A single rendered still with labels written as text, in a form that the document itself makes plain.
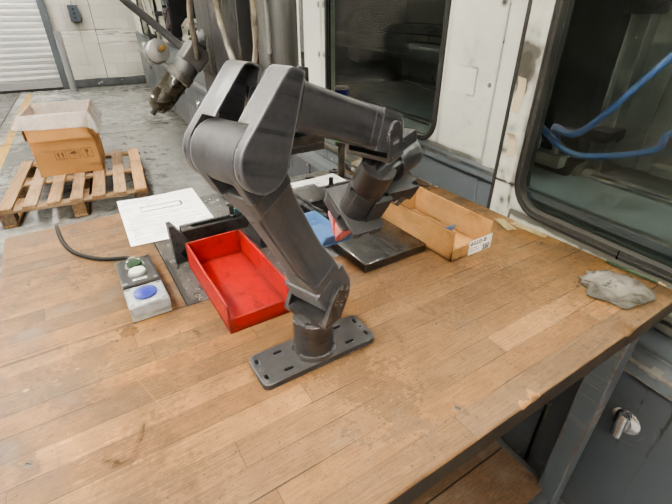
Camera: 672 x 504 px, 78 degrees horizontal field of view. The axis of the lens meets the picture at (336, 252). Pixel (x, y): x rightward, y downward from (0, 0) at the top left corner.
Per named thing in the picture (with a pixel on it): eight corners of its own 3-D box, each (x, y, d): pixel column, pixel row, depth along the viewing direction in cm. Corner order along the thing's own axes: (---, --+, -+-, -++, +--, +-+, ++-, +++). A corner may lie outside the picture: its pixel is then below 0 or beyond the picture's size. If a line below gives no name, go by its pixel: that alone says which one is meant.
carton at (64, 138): (42, 157, 392) (22, 102, 367) (112, 149, 414) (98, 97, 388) (31, 181, 340) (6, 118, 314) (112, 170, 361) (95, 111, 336)
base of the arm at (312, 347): (241, 323, 61) (260, 352, 56) (353, 281, 70) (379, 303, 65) (247, 362, 65) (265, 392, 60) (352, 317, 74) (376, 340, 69)
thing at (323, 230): (326, 251, 77) (326, 237, 76) (286, 219, 88) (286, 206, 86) (356, 241, 81) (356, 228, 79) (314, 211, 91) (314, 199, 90)
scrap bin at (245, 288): (230, 334, 70) (225, 306, 67) (189, 267, 88) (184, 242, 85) (293, 310, 76) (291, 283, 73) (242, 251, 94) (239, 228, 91)
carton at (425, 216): (450, 265, 90) (455, 234, 86) (379, 222, 109) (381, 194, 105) (489, 249, 96) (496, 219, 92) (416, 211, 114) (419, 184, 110)
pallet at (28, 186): (26, 176, 390) (20, 161, 383) (140, 161, 428) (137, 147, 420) (3, 229, 297) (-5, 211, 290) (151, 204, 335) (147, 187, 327)
